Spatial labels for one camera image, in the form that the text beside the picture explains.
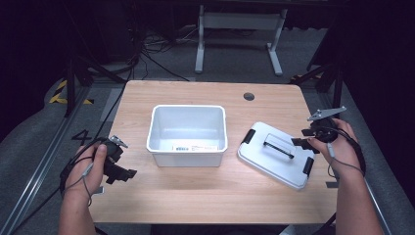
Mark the metal floor rail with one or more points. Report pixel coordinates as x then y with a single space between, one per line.
39 163
378 209

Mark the person's right hand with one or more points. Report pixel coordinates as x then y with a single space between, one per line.
344 151

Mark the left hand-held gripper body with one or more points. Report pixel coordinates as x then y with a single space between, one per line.
113 150

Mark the yellow black floor tape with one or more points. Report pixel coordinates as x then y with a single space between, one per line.
60 96

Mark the person's left hand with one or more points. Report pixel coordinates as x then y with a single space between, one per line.
89 173

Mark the white metal desk frame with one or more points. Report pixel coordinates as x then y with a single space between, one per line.
239 23

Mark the black metal stand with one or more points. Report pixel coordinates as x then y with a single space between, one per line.
326 78
83 70

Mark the grey tape piece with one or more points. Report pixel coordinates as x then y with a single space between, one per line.
99 190
332 184

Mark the white plastic storage box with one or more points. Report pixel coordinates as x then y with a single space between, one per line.
187 125

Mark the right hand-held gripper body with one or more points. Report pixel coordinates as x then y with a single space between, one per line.
323 128

